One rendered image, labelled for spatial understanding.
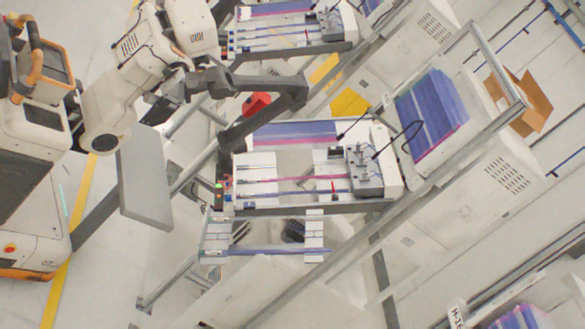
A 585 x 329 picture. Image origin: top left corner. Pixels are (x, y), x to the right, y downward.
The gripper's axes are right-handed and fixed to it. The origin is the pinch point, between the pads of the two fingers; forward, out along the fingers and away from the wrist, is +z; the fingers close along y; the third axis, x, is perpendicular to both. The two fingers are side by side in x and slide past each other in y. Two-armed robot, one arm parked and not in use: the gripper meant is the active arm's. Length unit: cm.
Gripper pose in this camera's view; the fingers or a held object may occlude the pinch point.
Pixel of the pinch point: (226, 182)
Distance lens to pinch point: 318.2
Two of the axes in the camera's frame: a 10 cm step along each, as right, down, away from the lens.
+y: -0.6, -6.0, 8.0
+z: 0.2, 8.0, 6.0
